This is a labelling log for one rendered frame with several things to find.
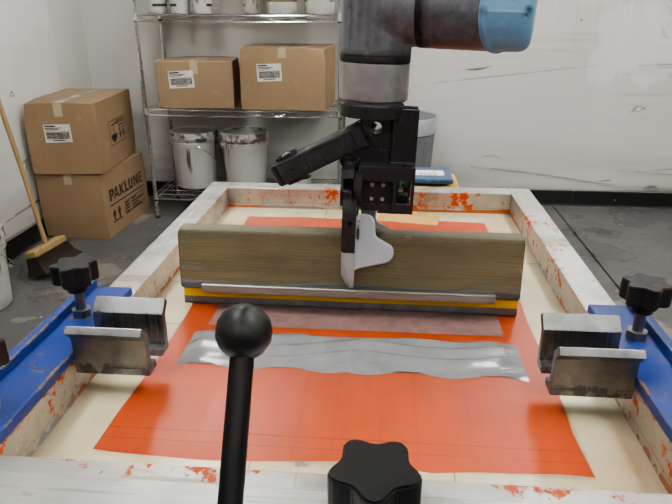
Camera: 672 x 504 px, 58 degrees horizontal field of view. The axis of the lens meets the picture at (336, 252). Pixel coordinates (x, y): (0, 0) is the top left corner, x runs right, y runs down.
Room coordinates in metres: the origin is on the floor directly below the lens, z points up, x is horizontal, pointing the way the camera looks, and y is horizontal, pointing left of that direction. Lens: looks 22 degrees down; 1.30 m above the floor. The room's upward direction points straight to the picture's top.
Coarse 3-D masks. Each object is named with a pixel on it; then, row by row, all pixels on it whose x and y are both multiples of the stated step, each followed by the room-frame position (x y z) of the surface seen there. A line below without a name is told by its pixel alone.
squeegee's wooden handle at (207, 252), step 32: (192, 224) 0.70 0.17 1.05; (224, 224) 0.70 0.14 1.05; (192, 256) 0.67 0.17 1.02; (224, 256) 0.67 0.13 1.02; (256, 256) 0.67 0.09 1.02; (288, 256) 0.66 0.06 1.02; (320, 256) 0.66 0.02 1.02; (416, 256) 0.65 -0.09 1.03; (448, 256) 0.65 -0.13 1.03; (480, 256) 0.65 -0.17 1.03; (512, 256) 0.64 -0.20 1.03; (416, 288) 0.65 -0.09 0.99; (448, 288) 0.64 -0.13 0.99; (480, 288) 0.64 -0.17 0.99; (512, 288) 0.64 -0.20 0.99
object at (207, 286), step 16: (208, 288) 0.66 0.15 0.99; (224, 288) 0.66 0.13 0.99; (240, 288) 0.65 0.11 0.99; (256, 288) 0.65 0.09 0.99; (272, 288) 0.65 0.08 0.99; (288, 288) 0.65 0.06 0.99; (304, 288) 0.65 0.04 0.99; (320, 288) 0.65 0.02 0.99; (336, 288) 0.65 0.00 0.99; (368, 288) 0.65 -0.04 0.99; (384, 288) 0.65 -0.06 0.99; (400, 288) 0.65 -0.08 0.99
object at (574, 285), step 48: (240, 192) 1.07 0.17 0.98; (288, 192) 1.06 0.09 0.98; (336, 192) 1.06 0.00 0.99; (432, 192) 1.04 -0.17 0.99; (480, 192) 1.04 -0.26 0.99; (528, 192) 1.04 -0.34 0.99; (528, 240) 0.87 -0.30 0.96; (144, 288) 0.66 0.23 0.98; (576, 288) 0.65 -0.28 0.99; (48, 432) 0.43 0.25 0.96; (192, 480) 0.34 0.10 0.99; (288, 480) 0.34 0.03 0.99; (432, 480) 0.34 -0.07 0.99
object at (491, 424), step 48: (384, 336) 0.60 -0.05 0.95; (432, 336) 0.60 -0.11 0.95; (480, 336) 0.60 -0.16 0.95; (528, 336) 0.60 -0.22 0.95; (384, 384) 0.51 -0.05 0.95; (432, 384) 0.51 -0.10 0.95; (480, 384) 0.51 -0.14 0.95; (528, 384) 0.51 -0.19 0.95; (384, 432) 0.43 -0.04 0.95; (432, 432) 0.43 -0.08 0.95; (480, 432) 0.43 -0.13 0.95; (528, 432) 0.43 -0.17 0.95
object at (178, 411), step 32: (256, 224) 0.97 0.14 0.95; (288, 224) 0.97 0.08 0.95; (320, 224) 0.97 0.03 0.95; (192, 320) 0.64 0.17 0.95; (288, 320) 0.64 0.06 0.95; (320, 320) 0.64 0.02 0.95; (352, 320) 0.64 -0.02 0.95; (160, 384) 0.51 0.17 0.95; (192, 384) 0.51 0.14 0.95; (224, 384) 0.51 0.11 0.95; (256, 384) 0.51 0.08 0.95; (288, 384) 0.51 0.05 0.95; (320, 384) 0.51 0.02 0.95; (128, 416) 0.46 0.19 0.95; (160, 416) 0.46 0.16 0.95; (192, 416) 0.46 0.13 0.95; (224, 416) 0.46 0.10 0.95; (256, 416) 0.46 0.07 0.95; (288, 416) 0.46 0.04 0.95; (320, 416) 0.46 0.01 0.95; (96, 448) 0.41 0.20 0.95; (128, 448) 0.41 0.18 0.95; (160, 448) 0.41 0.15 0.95; (192, 448) 0.41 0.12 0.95; (256, 448) 0.41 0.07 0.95; (288, 448) 0.41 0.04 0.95; (320, 448) 0.41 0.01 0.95
